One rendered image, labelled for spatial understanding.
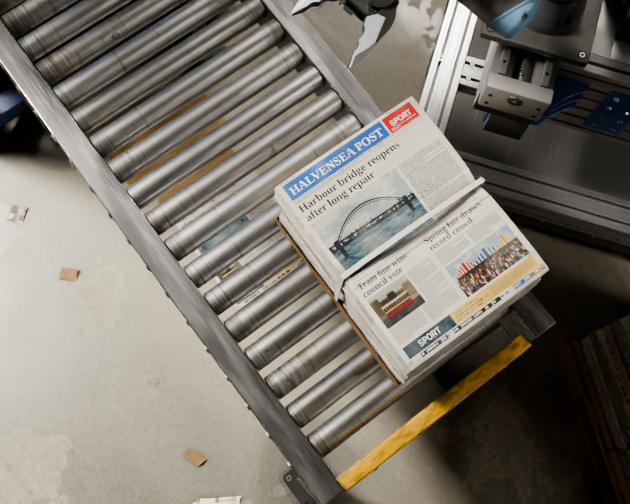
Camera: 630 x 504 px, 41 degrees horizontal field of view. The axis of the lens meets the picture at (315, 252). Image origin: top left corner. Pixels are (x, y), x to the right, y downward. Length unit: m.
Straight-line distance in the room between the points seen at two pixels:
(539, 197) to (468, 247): 0.96
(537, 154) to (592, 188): 0.17
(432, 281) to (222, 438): 1.12
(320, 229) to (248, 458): 1.10
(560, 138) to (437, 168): 1.04
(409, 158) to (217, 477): 1.22
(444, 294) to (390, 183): 0.20
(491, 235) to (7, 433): 1.51
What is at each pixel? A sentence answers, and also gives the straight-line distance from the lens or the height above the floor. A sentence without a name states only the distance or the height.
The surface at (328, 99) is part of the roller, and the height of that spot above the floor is 0.80.
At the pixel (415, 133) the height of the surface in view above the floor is 1.03.
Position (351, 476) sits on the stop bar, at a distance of 1.52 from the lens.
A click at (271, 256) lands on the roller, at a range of 1.58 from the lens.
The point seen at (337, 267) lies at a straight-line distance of 1.35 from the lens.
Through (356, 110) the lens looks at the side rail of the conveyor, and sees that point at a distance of 1.69.
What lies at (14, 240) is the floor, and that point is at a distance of 2.54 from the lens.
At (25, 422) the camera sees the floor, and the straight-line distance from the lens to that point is 2.44.
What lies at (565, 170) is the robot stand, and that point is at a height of 0.21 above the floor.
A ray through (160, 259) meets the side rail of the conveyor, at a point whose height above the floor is 0.80.
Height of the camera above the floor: 2.33
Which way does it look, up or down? 75 degrees down
